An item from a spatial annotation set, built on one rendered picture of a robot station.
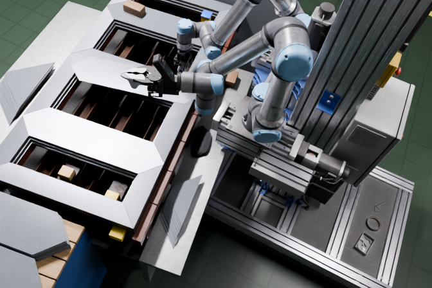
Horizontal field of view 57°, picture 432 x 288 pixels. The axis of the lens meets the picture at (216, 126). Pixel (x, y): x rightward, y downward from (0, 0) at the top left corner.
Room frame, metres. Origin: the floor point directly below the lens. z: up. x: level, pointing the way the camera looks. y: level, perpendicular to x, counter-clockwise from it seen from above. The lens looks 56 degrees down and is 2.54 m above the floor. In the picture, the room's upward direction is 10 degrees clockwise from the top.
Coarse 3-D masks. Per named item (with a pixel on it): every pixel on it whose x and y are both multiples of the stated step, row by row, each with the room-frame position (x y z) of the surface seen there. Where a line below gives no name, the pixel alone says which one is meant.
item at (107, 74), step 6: (108, 60) 1.43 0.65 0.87; (108, 66) 1.39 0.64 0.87; (114, 66) 1.40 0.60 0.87; (102, 72) 1.35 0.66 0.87; (108, 72) 1.35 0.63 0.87; (114, 72) 1.36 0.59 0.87; (102, 78) 1.30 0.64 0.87; (108, 78) 1.31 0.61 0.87; (102, 84) 1.27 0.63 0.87; (108, 84) 1.27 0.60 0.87
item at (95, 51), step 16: (160, 0) 2.06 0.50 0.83; (176, 0) 2.05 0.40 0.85; (144, 32) 1.73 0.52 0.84; (96, 48) 1.53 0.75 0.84; (192, 64) 1.54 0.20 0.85; (64, 96) 1.17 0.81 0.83; (144, 96) 1.25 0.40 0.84; (160, 128) 1.07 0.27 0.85; (32, 144) 0.87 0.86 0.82; (48, 144) 0.87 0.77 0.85; (16, 160) 0.76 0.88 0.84; (80, 160) 0.83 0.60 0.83; (96, 160) 0.83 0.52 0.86; (128, 176) 0.79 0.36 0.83; (160, 176) 0.83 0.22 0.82; (32, 192) 0.62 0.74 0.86; (128, 192) 0.70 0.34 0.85; (144, 208) 0.65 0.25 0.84; (112, 224) 0.56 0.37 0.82
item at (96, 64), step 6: (90, 60) 1.41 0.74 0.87; (96, 60) 1.42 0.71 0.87; (102, 60) 1.43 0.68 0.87; (90, 66) 1.37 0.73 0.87; (96, 66) 1.38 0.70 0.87; (102, 66) 1.39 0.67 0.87; (84, 72) 1.32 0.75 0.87; (90, 72) 1.33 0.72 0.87; (96, 72) 1.34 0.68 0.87; (84, 78) 1.28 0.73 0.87; (90, 78) 1.29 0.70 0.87; (96, 78) 1.30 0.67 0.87
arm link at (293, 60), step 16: (288, 32) 1.00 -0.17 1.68; (304, 32) 1.01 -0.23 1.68; (288, 48) 0.93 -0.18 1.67; (304, 48) 0.93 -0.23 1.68; (272, 64) 0.94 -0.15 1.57; (288, 64) 0.89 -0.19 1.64; (304, 64) 0.90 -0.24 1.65; (272, 80) 0.94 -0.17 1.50; (288, 80) 0.88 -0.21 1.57; (272, 96) 0.92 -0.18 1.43; (288, 96) 0.93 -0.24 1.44; (256, 112) 0.95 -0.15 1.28; (272, 112) 0.91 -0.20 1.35; (256, 128) 0.91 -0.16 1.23; (272, 128) 0.90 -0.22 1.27
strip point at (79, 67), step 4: (80, 60) 1.40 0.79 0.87; (84, 60) 1.40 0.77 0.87; (88, 60) 1.41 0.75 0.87; (72, 64) 1.36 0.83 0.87; (76, 64) 1.37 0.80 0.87; (80, 64) 1.37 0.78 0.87; (84, 64) 1.38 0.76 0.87; (72, 68) 1.33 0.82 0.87; (76, 68) 1.34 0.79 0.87; (80, 68) 1.34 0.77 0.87; (84, 68) 1.35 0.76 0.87; (76, 72) 1.31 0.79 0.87; (80, 72) 1.32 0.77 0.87; (80, 76) 1.29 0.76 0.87
